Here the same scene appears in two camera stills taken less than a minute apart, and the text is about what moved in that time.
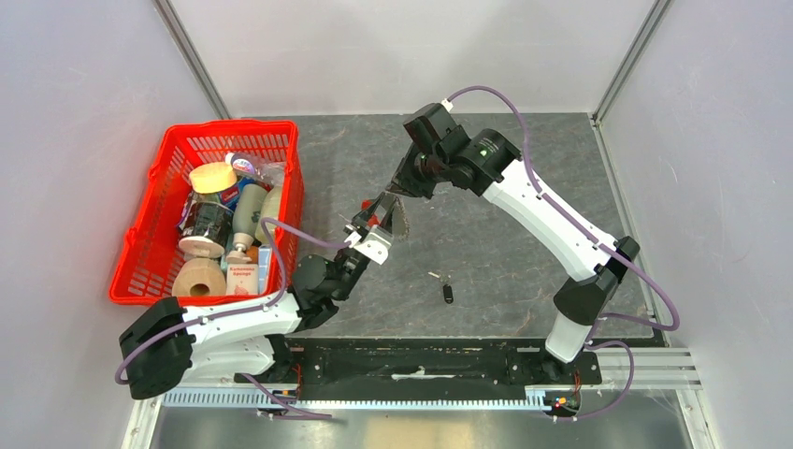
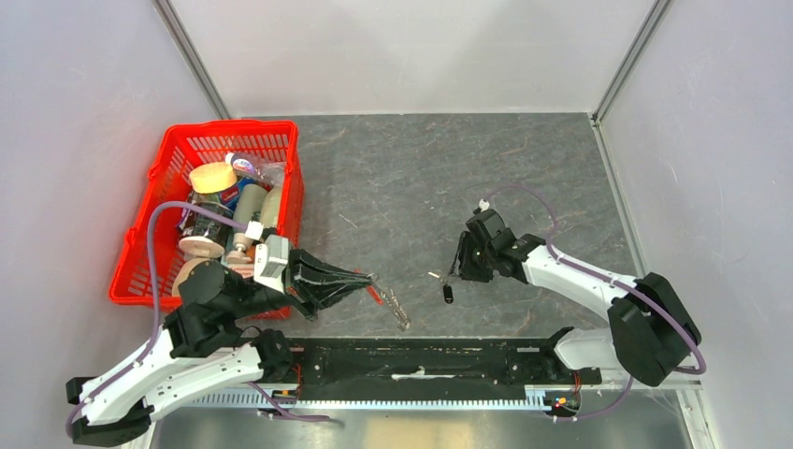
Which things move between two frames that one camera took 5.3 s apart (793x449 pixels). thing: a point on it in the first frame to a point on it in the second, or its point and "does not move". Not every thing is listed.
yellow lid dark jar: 207,218 does not move
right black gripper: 404,181 to 470,273
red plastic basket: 145,266 does not move
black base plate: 435,363 does not move
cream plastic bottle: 247,213 does not move
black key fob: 448,294 does not move
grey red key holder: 399,219 to 388,297
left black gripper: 360,220 to 315,284
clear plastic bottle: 252,165 does not move
